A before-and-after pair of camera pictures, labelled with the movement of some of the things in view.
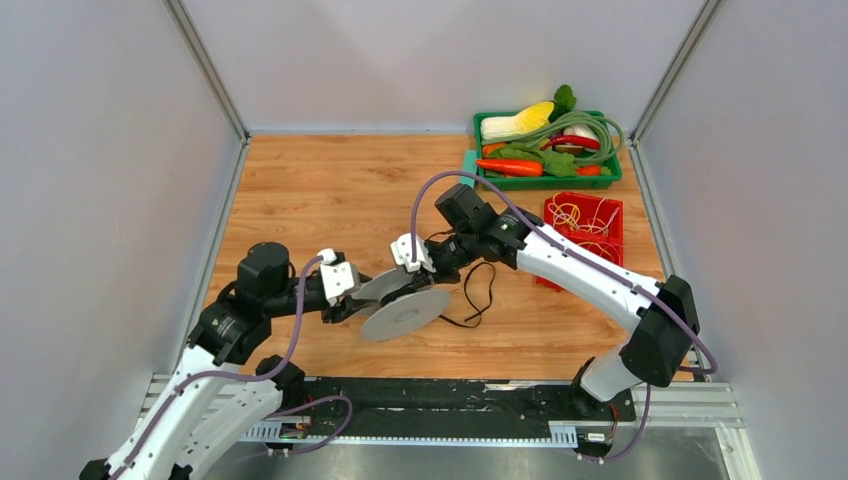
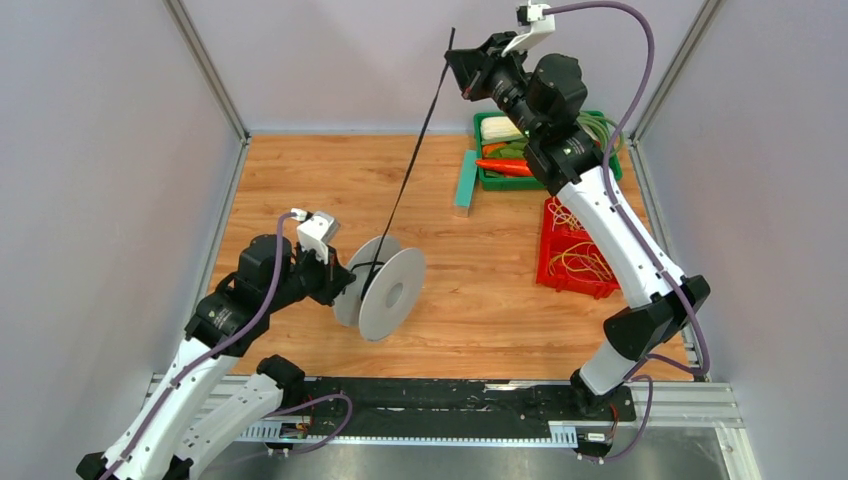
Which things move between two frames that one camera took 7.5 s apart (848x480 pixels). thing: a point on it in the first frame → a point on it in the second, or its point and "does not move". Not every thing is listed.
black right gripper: [439, 275] → [477, 66]
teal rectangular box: [468, 166] does not move
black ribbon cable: [439, 233] → [385, 241]
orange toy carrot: [512, 168] does not move
